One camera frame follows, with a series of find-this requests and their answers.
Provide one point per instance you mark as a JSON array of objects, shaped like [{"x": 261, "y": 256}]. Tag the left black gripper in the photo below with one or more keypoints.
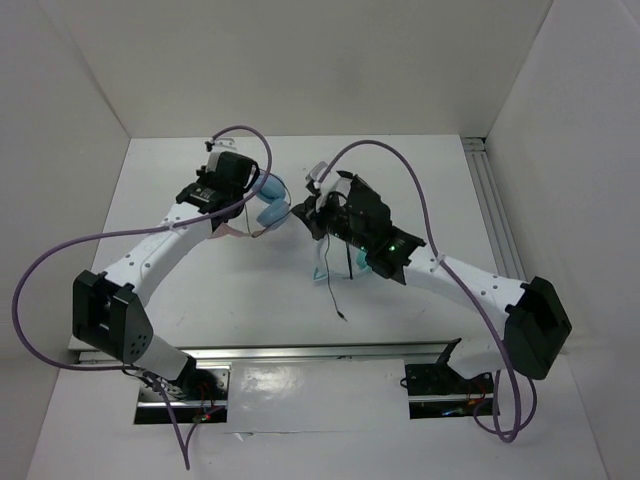
[{"x": 204, "y": 174}]

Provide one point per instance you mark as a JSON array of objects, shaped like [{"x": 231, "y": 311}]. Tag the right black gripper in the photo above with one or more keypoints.
[{"x": 308, "y": 212}]

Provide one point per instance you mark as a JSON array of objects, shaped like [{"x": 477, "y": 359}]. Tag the pink blue cat-ear headphones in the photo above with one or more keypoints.
[{"x": 273, "y": 192}]

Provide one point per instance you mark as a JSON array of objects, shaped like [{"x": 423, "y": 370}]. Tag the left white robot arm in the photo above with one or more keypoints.
[{"x": 109, "y": 307}]

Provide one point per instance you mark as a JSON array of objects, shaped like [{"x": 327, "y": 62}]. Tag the teal white cat-ear headphones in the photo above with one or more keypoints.
[{"x": 333, "y": 258}]

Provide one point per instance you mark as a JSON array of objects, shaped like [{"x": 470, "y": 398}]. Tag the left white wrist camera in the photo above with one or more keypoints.
[{"x": 215, "y": 148}]

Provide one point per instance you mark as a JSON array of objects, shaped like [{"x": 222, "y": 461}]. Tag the aluminium front rail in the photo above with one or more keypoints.
[{"x": 413, "y": 352}]

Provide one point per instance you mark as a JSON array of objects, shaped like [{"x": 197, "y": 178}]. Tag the aluminium side rail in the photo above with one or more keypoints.
[{"x": 501, "y": 238}]

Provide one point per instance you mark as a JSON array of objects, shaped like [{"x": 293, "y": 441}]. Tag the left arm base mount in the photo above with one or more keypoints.
[{"x": 208, "y": 404}]

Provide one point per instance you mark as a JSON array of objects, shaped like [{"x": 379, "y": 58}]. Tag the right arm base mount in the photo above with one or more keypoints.
[{"x": 435, "y": 391}]

